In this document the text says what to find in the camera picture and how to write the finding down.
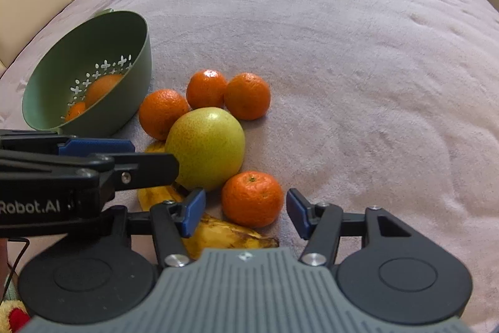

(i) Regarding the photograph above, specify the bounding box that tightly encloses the green colander bowl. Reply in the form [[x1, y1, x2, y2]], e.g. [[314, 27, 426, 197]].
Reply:
[[21, 8, 153, 136]]

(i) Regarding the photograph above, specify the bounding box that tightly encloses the yellow and red plush toy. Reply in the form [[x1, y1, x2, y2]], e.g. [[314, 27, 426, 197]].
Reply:
[[0, 300, 30, 333]]

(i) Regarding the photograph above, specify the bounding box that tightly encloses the yellow-green pear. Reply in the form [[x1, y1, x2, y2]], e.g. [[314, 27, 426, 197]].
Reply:
[[164, 107, 246, 192]]

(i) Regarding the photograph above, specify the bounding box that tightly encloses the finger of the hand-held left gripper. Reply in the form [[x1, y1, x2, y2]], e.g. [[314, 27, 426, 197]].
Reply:
[[0, 152, 181, 191], [0, 129, 137, 158]]

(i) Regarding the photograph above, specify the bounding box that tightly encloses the brown kiwi fruit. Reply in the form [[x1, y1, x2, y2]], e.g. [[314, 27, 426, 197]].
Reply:
[[64, 101, 87, 122]]

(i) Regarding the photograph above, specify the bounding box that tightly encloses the thin black cable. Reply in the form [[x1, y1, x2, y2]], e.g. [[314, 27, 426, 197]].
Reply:
[[2, 237, 30, 292]]

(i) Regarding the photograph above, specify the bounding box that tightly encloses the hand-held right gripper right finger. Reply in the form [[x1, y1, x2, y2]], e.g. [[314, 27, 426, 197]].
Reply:
[[286, 189, 419, 268]]

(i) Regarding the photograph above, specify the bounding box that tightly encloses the pink bed blanket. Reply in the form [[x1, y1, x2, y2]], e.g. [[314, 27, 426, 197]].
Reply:
[[0, 0, 499, 333]]

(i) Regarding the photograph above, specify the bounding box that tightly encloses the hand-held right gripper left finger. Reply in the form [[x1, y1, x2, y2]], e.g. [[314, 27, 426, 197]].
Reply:
[[99, 189, 207, 269]]

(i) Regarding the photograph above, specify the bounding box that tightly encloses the orange mandarin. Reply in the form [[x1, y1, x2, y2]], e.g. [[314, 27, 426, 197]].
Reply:
[[224, 72, 271, 121], [186, 69, 229, 110], [138, 89, 191, 140], [221, 171, 284, 228], [84, 73, 125, 107]]

